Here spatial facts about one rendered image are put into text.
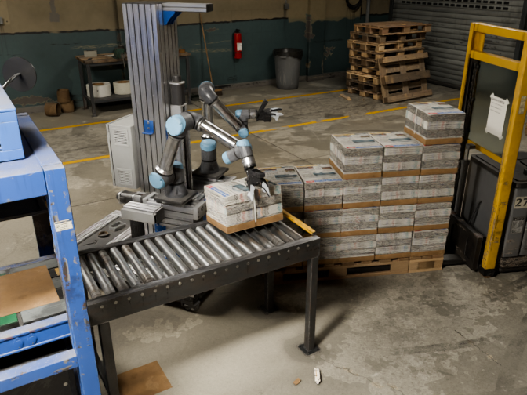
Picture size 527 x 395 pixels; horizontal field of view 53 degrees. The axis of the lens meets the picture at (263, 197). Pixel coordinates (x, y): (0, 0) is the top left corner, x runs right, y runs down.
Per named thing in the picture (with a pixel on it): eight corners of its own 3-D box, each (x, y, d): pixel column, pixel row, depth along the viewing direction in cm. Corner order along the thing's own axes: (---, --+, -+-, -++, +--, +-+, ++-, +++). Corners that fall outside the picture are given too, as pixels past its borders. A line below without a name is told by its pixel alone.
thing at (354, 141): (330, 135, 401) (331, 134, 401) (366, 133, 406) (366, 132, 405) (345, 150, 368) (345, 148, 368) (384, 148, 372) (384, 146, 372)
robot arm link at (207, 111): (201, 155, 401) (198, 83, 379) (201, 149, 414) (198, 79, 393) (216, 154, 401) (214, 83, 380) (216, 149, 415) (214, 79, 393)
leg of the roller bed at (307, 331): (310, 344, 339) (314, 251, 312) (315, 349, 334) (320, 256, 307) (303, 347, 336) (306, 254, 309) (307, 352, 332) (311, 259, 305)
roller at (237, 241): (222, 222, 326) (216, 219, 323) (259, 254, 289) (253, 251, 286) (218, 229, 327) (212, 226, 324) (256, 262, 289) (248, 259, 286)
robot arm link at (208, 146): (200, 161, 390) (199, 143, 384) (201, 155, 402) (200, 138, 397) (216, 161, 391) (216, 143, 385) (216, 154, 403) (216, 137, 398)
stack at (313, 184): (256, 260, 436) (256, 166, 403) (390, 249, 453) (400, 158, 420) (263, 286, 401) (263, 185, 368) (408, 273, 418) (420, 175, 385)
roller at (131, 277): (118, 252, 297) (117, 244, 295) (144, 293, 260) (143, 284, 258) (109, 255, 295) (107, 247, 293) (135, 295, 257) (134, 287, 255)
